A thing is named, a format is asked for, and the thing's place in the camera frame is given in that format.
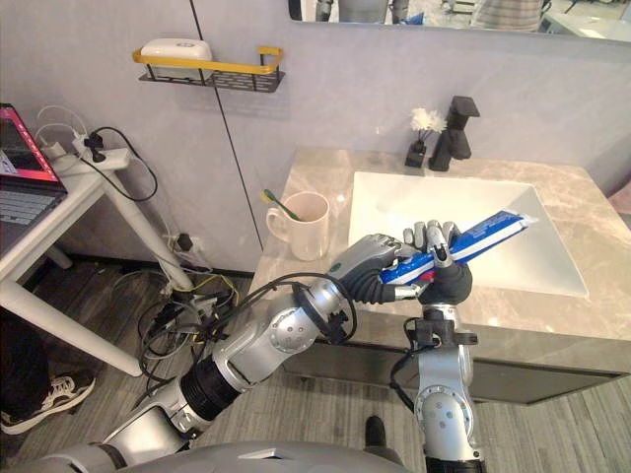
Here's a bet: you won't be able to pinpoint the person's foot white sneaker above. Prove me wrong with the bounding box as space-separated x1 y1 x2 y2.
0 372 98 437

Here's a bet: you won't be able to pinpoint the silver robot torso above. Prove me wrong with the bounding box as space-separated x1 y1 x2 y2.
0 440 410 473

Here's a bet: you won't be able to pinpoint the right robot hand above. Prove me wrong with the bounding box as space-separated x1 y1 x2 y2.
402 219 474 305

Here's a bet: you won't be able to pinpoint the white power strip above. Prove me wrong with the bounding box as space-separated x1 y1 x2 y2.
71 135 131 169

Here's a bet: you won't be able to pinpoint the white soap box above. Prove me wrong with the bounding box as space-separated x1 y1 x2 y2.
139 37 214 80

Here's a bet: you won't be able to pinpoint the wall mirror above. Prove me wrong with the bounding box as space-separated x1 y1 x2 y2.
287 0 631 43

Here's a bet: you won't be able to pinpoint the blue white toothpaste tube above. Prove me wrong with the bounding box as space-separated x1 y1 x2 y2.
378 210 537 287

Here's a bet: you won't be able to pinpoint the tangle of floor cables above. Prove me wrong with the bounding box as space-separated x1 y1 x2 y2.
133 268 257 390

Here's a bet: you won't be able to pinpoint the white desk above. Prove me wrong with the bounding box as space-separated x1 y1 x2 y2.
0 150 194 378

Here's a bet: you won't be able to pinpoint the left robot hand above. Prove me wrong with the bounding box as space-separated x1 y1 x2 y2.
329 233 433 307

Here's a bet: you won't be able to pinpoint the grey marble vanity cabinet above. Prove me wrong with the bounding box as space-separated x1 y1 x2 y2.
251 146 631 406

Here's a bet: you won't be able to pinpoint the cream ceramic mug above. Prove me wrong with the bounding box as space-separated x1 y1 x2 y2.
265 191 330 262

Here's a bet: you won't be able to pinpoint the open laptop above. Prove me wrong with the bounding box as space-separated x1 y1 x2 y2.
0 102 69 255

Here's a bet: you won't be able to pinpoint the black plug and cable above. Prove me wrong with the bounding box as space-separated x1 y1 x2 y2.
82 126 159 202

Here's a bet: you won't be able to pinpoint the dark robot foot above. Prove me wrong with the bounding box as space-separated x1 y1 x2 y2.
364 415 387 448

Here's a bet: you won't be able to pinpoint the black faucet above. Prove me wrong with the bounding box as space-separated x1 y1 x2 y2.
427 95 481 172

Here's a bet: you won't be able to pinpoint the yellow black wall shelf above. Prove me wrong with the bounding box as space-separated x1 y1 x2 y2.
131 45 287 95

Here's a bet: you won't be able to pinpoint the white flower black vase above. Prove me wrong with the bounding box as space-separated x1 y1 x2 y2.
404 107 448 168

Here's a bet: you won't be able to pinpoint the white charger cables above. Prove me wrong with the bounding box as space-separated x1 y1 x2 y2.
35 104 90 155

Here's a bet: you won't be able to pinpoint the green toothbrush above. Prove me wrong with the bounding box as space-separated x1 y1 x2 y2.
261 188 302 222

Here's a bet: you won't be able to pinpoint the white rectangular sink basin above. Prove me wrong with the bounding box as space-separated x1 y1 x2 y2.
347 169 591 299

